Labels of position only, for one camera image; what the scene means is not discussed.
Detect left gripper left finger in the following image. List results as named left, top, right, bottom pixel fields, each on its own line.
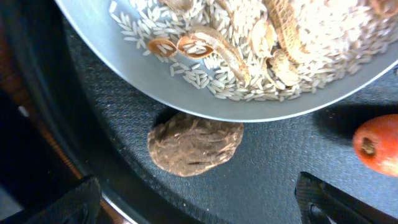
left=0, top=175, right=103, bottom=224

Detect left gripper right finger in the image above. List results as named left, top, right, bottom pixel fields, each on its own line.
left=294, top=172, right=397, bottom=224

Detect orange carrot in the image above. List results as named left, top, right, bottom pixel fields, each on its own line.
left=353, top=114, right=397, bottom=177

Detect brown walnut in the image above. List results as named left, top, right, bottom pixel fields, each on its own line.
left=147, top=113, right=244, bottom=177

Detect rice and peanut shells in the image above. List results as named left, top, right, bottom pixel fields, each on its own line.
left=108, top=0, right=397, bottom=101

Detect grey plate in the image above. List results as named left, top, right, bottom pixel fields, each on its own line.
left=56, top=0, right=397, bottom=123

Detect round black serving tray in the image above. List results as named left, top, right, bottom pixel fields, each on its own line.
left=1, top=1, right=397, bottom=223

